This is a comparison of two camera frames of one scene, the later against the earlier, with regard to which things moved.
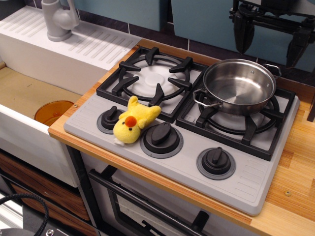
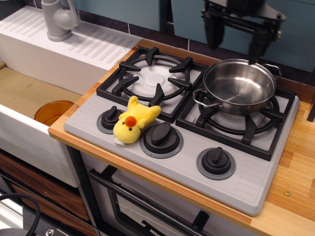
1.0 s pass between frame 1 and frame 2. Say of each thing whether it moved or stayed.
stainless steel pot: stayed
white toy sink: stayed
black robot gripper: moved
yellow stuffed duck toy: stayed
